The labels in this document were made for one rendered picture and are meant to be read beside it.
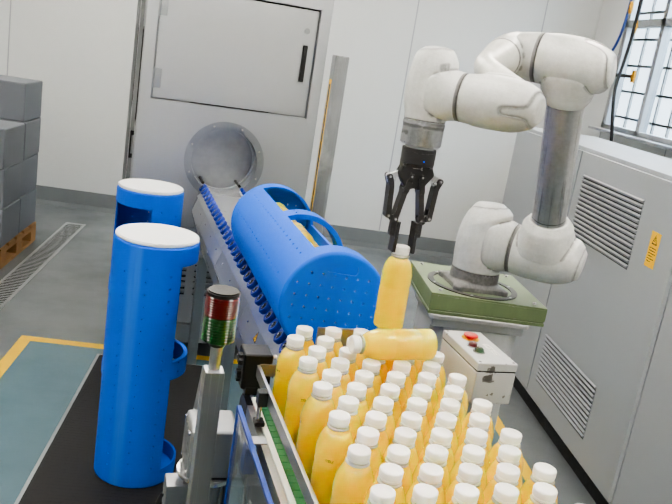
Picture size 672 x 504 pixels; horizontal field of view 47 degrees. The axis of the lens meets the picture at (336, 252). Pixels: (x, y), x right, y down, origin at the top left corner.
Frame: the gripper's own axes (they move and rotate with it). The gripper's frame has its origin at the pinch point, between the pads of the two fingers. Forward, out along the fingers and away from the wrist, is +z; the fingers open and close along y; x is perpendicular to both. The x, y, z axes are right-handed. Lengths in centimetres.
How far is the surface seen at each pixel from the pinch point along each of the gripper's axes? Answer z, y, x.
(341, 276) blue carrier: 17.2, 5.3, -22.9
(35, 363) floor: 135, 89, -224
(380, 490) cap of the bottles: 25, 22, 61
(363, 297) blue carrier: 22.4, -1.6, -22.9
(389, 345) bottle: 20.9, 4.0, 12.7
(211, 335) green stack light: 16, 44, 23
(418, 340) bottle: 19.8, -2.8, 11.9
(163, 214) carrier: 40, 39, -170
